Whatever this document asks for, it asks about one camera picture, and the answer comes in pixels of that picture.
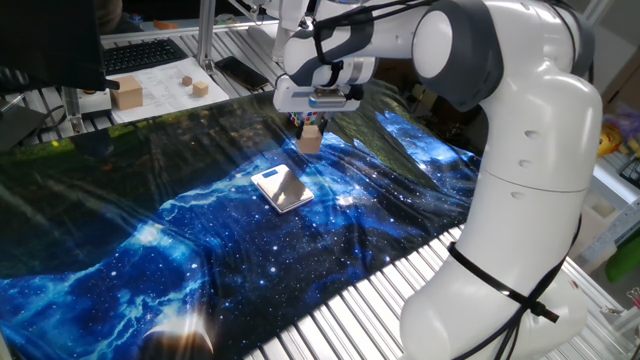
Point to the dark grey flat panel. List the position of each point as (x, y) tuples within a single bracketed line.
[(15, 125)]

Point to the white cylindrical device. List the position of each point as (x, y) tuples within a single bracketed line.
[(280, 47)]

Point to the black computer keyboard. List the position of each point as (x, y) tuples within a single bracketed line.
[(140, 55)]

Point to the white printed paper sheet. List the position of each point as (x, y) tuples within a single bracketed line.
[(160, 100)]

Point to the large wooden cube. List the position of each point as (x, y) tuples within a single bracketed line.
[(126, 94)]

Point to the medium wooden cube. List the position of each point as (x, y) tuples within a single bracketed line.
[(200, 90)]

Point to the small orange object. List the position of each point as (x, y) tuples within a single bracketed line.
[(165, 25)]

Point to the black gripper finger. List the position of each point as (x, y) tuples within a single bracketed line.
[(323, 124), (302, 132)]

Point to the horizontal aluminium frame rail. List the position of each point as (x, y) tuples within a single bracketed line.
[(150, 32)]

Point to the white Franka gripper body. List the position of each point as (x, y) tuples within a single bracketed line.
[(290, 100)]

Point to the yellow toy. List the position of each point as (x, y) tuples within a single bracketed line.
[(610, 140)]

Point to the tiny wooden cube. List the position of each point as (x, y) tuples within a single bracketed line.
[(187, 81)]

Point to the light wooden cube block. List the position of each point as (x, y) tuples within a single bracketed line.
[(310, 142)]

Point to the galaxy print cloth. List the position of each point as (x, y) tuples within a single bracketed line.
[(250, 275)]

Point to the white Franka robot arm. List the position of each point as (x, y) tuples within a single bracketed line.
[(525, 225)]

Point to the silver digital pocket scale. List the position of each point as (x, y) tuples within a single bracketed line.
[(285, 190)]

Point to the upright aluminium frame post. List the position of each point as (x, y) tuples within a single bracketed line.
[(206, 30)]

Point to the green plastic object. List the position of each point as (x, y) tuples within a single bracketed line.
[(625, 260)]

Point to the black computer monitor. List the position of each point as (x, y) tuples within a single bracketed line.
[(45, 40)]

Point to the black smartphone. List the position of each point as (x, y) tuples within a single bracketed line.
[(242, 73)]

